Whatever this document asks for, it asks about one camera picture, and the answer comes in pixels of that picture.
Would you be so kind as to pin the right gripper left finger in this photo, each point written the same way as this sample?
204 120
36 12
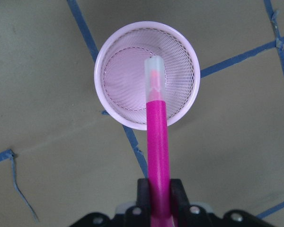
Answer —
143 193

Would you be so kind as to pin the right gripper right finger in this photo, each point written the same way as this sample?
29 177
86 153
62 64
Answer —
178 196

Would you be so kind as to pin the pink marker pen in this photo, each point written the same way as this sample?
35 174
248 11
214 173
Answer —
157 142

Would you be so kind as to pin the pink mesh cup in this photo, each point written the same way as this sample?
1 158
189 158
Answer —
119 72

